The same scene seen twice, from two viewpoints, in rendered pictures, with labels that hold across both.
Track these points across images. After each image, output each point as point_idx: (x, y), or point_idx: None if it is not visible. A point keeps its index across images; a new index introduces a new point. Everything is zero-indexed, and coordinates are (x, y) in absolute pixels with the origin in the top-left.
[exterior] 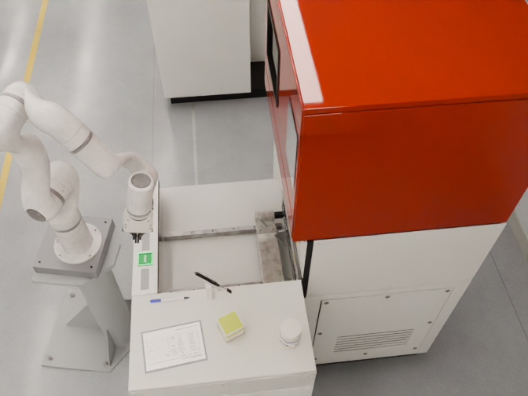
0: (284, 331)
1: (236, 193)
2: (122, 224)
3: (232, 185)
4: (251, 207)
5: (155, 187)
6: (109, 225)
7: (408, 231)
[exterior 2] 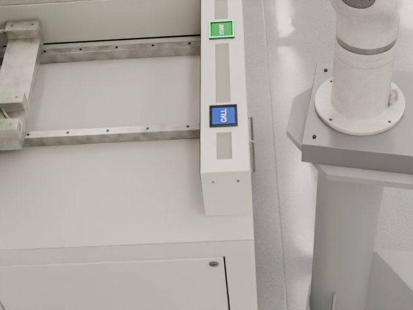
0: None
1: (44, 219)
2: None
3: (49, 240)
4: (21, 189)
5: (206, 152)
6: (305, 131)
7: None
